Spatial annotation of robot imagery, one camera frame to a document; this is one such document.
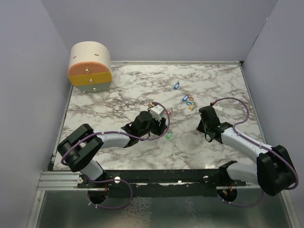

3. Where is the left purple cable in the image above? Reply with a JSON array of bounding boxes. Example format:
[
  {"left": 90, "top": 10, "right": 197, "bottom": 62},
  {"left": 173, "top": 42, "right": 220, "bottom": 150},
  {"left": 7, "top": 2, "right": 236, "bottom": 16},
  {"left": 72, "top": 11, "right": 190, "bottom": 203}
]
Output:
[{"left": 61, "top": 101, "right": 171, "bottom": 209}]

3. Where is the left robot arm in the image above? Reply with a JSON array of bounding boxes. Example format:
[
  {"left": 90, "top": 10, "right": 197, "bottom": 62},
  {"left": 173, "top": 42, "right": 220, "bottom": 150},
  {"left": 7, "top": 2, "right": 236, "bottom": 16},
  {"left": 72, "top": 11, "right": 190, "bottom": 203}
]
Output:
[{"left": 57, "top": 105, "right": 168, "bottom": 188}]

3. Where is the yellow key tag with key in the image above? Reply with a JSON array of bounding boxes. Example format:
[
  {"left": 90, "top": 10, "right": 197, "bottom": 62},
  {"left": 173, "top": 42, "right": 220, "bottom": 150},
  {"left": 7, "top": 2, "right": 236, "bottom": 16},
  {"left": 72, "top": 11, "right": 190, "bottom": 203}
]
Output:
[{"left": 189, "top": 103, "right": 198, "bottom": 111}]

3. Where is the round three-drawer storage box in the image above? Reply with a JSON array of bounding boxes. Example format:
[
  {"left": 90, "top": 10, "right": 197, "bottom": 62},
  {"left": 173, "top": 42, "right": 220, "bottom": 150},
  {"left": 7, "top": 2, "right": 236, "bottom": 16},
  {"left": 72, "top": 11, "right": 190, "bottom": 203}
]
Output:
[{"left": 68, "top": 41, "right": 113, "bottom": 93}]

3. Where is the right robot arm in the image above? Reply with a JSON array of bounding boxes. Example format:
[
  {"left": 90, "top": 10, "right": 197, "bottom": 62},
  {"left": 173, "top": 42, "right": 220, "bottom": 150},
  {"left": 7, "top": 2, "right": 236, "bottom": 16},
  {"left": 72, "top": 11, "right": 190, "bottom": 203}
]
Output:
[{"left": 197, "top": 105, "right": 298, "bottom": 196}]

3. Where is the aluminium rail frame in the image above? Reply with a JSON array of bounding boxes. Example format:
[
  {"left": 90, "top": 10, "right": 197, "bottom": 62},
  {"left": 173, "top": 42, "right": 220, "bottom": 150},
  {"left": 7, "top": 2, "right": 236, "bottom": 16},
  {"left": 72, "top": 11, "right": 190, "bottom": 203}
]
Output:
[{"left": 38, "top": 170, "right": 291, "bottom": 190}]

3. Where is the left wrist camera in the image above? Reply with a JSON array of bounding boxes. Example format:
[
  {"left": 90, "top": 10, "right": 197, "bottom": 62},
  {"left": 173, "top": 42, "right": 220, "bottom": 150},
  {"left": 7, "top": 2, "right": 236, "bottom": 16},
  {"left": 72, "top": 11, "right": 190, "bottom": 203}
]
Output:
[{"left": 149, "top": 105, "right": 165, "bottom": 122}]

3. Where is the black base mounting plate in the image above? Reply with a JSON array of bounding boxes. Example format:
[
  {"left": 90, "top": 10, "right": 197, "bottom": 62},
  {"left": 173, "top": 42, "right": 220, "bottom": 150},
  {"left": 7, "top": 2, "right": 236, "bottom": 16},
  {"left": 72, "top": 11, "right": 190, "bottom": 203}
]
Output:
[{"left": 77, "top": 166, "right": 247, "bottom": 198}]

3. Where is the green key tag with key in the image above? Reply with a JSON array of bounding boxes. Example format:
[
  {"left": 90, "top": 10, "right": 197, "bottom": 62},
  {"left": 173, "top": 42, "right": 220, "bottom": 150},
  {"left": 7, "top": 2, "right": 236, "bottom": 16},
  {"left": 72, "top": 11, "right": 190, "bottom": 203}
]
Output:
[{"left": 166, "top": 129, "right": 173, "bottom": 139}]

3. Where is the blue key tag with key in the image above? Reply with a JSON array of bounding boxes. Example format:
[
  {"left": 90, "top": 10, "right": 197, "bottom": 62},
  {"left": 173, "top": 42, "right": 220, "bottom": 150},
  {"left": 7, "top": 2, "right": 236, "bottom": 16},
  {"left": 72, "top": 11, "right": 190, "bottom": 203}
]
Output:
[{"left": 182, "top": 95, "right": 189, "bottom": 102}]

